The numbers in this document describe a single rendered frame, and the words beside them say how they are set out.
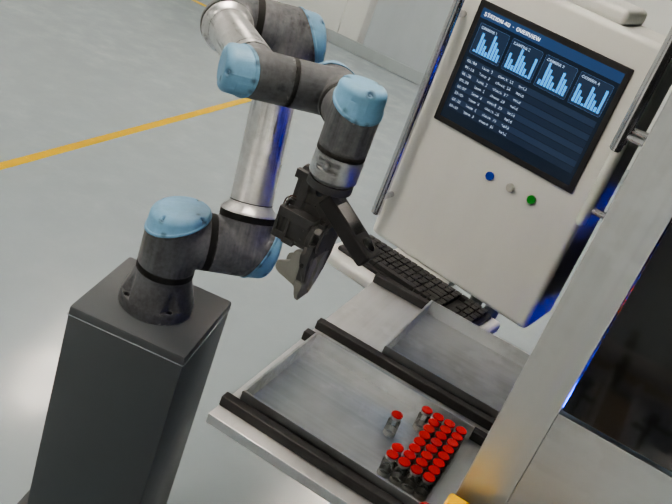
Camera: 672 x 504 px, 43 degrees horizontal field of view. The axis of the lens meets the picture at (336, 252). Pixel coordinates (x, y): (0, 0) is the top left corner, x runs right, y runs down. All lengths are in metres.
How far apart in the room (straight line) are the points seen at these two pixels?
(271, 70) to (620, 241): 0.55
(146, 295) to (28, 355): 1.19
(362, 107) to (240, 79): 0.19
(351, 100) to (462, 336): 0.81
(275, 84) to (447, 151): 0.98
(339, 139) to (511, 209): 0.98
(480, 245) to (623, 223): 1.18
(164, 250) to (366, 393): 0.47
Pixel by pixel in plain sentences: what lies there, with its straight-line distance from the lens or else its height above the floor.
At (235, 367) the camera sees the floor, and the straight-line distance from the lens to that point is 3.01.
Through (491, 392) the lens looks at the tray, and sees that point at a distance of 1.75.
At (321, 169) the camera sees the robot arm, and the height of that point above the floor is 1.32.
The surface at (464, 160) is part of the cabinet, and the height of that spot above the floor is 1.11.
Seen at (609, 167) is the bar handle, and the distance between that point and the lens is 1.83.
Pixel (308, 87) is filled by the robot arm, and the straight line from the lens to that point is 1.29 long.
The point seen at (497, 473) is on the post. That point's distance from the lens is 1.21.
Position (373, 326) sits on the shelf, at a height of 0.88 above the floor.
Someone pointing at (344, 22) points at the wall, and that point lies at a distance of 7.28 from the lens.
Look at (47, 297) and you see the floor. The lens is 3.13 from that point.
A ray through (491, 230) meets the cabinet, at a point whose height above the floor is 0.99.
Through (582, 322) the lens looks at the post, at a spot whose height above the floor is 1.34.
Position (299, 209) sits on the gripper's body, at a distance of 1.30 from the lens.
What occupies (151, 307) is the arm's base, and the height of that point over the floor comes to 0.82.
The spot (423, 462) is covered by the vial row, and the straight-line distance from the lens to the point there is 1.42.
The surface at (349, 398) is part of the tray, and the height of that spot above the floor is 0.88.
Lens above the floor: 1.78
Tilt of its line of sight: 27 degrees down
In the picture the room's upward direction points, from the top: 21 degrees clockwise
